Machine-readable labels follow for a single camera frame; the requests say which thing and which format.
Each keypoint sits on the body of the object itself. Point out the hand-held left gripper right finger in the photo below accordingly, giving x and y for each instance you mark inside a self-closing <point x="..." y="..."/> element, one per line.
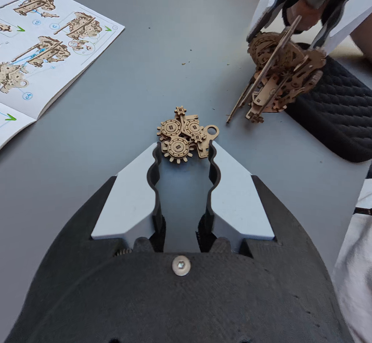
<point x="238" y="203"/>

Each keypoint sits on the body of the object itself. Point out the person's right forearm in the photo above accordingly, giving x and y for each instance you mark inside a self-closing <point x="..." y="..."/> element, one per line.
<point x="363" y="40"/>

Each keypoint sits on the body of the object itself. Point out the black quilted mat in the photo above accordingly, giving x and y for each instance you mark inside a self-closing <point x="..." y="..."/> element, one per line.
<point x="334" y="110"/>

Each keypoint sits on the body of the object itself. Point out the model instruction booklet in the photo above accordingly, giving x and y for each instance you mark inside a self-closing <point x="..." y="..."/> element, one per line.
<point x="58" y="66"/>

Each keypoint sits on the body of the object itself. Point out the person's right hand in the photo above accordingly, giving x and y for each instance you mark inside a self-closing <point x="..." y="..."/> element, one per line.
<point x="305" y="14"/>

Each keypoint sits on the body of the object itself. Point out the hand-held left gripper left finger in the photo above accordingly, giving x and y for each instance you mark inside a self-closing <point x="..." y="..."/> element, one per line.
<point x="128" y="203"/>

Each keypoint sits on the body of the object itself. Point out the wooden mechanical model body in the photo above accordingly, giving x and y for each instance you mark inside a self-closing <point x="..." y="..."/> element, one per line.
<point x="279" y="57"/>

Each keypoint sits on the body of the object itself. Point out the wooden gear assembly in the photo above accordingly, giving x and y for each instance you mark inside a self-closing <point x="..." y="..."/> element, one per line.
<point x="177" y="148"/>

